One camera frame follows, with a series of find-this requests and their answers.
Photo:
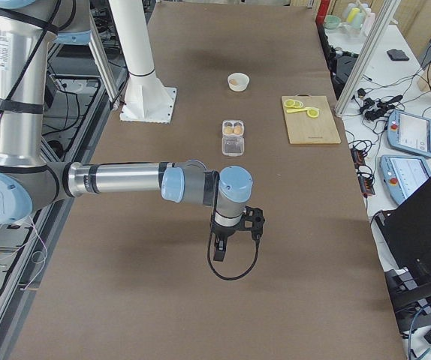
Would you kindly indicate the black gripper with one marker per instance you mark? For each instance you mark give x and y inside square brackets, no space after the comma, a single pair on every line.
[223,232]

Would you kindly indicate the clear plastic egg box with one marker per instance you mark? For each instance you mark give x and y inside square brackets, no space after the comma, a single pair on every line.
[233,145]

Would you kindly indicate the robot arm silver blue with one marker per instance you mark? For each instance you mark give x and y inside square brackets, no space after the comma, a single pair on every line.
[28,183]

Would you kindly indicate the light brown egg in box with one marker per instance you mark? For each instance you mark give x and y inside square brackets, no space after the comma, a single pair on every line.
[238,130]

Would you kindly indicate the wooden cutting board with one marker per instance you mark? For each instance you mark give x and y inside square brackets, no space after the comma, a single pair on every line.
[303,130]

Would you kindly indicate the yellow plastic knife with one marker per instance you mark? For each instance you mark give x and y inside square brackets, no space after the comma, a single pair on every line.
[296,110]

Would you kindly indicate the lemon slice mid board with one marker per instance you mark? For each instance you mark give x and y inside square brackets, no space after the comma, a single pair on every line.
[312,112]

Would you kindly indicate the white round bowl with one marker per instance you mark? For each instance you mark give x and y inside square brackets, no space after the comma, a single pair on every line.
[242,79]

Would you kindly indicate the lower blue teach pendant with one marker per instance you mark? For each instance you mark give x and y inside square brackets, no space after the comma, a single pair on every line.
[403,175]

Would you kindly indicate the blue teach pendant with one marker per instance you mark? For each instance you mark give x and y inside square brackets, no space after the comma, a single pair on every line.
[403,175]
[409,133]

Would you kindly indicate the upper blue teach pendant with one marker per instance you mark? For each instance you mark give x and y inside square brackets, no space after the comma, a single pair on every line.
[409,133]

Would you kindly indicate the green cup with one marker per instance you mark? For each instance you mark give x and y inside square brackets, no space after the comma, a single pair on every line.
[331,22]

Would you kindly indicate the black small pad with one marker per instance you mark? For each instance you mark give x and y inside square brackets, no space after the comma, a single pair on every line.
[397,55]

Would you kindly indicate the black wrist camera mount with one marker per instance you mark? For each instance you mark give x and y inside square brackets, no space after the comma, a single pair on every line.
[253,221]

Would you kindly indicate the white pedestal column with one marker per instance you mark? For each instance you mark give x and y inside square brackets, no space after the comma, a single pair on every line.
[146,97]

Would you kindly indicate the aluminium frame post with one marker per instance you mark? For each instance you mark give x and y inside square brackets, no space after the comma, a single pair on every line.
[371,43]

